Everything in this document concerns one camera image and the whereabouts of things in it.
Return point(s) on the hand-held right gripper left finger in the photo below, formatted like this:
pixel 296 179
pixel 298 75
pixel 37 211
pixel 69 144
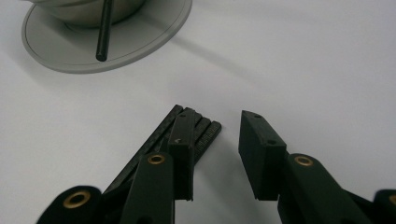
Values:
pixel 182 161

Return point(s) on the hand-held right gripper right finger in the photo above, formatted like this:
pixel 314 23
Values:
pixel 261 161

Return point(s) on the long black stick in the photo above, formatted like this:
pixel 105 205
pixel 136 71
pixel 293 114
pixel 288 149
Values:
pixel 205 130

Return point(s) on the single black chopstick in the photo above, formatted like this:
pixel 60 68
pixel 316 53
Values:
pixel 104 31

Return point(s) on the steel bowl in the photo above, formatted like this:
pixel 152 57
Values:
pixel 77 15

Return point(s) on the grey round coaster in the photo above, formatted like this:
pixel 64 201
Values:
pixel 140 40

